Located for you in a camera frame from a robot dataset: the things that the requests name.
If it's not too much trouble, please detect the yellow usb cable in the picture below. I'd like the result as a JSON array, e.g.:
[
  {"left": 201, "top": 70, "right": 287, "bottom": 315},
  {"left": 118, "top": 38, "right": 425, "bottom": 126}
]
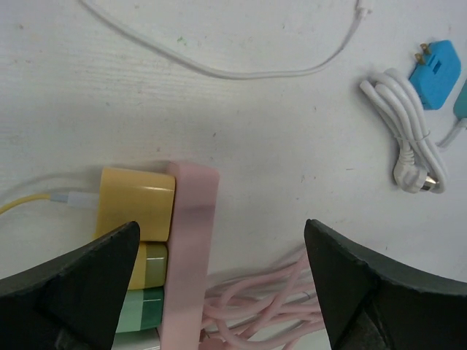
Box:
[{"left": 0, "top": 189, "right": 99, "bottom": 216}]

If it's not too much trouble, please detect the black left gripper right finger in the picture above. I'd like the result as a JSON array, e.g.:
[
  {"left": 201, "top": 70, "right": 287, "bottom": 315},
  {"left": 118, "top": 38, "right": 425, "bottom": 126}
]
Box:
[{"left": 304, "top": 219, "right": 466, "bottom": 349}]

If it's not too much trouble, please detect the thin white usb cable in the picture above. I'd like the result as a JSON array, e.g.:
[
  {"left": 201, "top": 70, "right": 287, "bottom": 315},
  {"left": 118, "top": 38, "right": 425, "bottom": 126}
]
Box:
[{"left": 78, "top": 0, "right": 373, "bottom": 80}]

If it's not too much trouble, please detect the pink power cord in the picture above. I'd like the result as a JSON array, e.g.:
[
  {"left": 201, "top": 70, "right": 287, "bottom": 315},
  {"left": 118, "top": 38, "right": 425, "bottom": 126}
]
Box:
[{"left": 200, "top": 247, "right": 331, "bottom": 350}]

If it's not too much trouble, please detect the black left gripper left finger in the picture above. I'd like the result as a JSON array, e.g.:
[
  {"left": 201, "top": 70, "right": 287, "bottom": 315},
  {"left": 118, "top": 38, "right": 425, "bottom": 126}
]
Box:
[{"left": 1, "top": 222, "right": 140, "bottom": 349}]

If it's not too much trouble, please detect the blue plug adapter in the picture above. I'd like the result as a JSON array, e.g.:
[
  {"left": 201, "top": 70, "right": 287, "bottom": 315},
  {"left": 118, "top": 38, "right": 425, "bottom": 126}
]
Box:
[{"left": 409, "top": 40, "right": 461, "bottom": 110}]

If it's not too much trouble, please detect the pink power strip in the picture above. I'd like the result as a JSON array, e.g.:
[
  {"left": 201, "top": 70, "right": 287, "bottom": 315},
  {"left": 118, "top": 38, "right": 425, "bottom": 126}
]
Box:
[{"left": 158, "top": 162, "right": 220, "bottom": 350}]

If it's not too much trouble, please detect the white power strip cord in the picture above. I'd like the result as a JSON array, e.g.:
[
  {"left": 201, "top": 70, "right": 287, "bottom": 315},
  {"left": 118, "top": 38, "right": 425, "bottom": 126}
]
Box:
[{"left": 359, "top": 68, "right": 467, "bottom": 195}]

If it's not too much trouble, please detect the yellow green charger plug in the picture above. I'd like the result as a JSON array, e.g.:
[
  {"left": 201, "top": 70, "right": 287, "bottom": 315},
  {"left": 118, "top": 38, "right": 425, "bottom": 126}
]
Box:
[{"left": 128, "top": 242, "right": 168, "bottom": 290}]

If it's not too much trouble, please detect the teal power strip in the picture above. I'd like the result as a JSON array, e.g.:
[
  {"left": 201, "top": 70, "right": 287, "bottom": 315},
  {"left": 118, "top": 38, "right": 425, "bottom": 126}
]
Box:
[{"left": 453, "top": 81, "right": 467, "bottom": 120}]

